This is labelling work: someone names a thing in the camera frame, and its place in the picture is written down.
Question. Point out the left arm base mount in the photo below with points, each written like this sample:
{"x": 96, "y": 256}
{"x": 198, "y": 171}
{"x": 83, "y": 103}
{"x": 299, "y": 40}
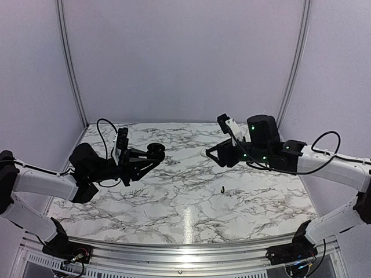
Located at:
{"x": 66, "y": 252}

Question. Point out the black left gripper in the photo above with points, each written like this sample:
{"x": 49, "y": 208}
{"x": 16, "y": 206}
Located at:
{"x": 128, "y": 169}

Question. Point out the right corner aluminium post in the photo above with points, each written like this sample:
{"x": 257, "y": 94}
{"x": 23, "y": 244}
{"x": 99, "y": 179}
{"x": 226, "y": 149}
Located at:
{"x": 297, "y": 58}

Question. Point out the corner aluminium post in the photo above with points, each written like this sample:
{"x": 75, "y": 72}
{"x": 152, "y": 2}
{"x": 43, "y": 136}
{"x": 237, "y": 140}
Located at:
{"x": 297, "y": 58}
{"x": 68, "y": 59}

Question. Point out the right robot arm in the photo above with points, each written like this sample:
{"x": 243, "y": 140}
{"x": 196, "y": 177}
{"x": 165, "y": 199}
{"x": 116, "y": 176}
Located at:
{"x": 266, "y": 151}

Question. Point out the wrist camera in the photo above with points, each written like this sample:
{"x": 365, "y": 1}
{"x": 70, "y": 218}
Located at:
{"x": 120, "y": 144}
{"x": 229, "y": 126}

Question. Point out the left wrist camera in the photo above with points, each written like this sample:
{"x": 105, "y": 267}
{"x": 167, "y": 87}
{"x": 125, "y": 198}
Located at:
{"x": 120, "y": 144}

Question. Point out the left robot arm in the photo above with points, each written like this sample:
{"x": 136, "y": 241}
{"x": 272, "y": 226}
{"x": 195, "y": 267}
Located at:
{"x": 77, "y": 186}

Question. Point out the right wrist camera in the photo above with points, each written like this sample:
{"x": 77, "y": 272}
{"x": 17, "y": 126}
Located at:
{"x": 229, "y": 126}

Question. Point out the black round charging case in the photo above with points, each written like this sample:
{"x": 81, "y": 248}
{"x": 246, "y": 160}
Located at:
{"x": 156, "y": 150}

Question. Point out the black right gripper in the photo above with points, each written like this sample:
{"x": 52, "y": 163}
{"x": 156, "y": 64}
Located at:
{"x": 225, "y": 153}

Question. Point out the left corner aluminium post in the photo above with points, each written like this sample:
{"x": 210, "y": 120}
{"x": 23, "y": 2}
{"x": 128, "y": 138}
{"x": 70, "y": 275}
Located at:
{"x": 68, "y": 59}

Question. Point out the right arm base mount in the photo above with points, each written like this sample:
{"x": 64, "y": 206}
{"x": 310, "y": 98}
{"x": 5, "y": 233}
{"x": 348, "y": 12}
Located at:
{"x": 299, "y": 248}

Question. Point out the white earbud charging case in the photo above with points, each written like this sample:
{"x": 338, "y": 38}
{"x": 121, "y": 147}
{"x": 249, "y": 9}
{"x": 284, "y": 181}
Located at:
{"x": 203, "y": 152}

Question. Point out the aluminium front rail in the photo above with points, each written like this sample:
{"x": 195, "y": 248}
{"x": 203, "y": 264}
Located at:
{"x": 233, "y": 259}

